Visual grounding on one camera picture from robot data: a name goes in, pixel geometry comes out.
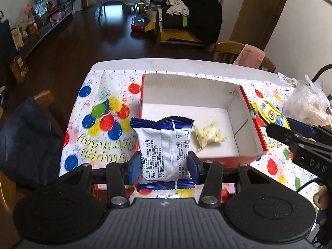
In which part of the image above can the blue white biscuit packet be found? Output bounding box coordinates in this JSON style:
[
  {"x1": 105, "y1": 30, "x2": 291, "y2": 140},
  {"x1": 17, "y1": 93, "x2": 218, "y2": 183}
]
[{"x1": 130, "y1": 116, "x2": 195, "y2": 191}]

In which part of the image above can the yellow minion snack packet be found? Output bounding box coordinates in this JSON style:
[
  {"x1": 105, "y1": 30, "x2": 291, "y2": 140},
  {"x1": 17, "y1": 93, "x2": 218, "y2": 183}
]
[{"x1": 252, "y1": 98, "x2": 290, "y2": 129}]

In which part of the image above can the clear plastic bag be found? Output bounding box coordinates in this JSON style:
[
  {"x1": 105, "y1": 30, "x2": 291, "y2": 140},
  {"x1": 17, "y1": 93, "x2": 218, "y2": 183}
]
[{"x1": 282, "y1": 74, "x2": 331, "y2": 127}]

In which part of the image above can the pale yellow snack packet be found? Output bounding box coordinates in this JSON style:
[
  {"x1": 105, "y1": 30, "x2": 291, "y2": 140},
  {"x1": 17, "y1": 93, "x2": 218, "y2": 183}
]
[{"x1": 193, "y1": 121, "x2": 227, "y2": 151}]

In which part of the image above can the colourful balloon birthday tablecloth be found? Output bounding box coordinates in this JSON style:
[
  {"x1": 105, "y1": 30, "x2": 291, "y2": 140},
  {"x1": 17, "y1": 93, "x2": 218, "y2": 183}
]
[{"x1": 59, "y1": 70, "x2": 320, "y2": 200}]

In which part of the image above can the red cardboard box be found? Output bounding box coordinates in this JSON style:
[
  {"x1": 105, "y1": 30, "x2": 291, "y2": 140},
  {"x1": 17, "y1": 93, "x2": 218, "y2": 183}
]
[{"x1": 140, "y1": 74, "x2": 267, "y2": 168}]

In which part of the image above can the wooden chair with pink cloth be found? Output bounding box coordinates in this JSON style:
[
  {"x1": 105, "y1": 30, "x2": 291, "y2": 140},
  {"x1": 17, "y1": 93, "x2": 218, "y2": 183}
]
[{"x1": 212, "y1": 40, "x2": 276, "y2": 73}]

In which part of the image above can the sofa with clothes pile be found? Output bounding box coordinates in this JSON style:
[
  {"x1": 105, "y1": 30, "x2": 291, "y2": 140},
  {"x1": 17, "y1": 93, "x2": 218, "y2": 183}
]
[{"x1": 145, "y1": 0, "x2": 223, "y2": 45}]

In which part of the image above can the dark tv console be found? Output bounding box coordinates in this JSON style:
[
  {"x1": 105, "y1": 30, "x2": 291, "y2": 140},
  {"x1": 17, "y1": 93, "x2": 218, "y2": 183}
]
[{"x1": 18, "y1": 0, "x2": 74, "y2": 58}]

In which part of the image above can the black side cabinet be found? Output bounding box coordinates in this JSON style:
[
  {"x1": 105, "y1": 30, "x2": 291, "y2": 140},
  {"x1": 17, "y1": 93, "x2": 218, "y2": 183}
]
[{"x1": 0, "y1": 20, "x2": 17, "y2": 90}]

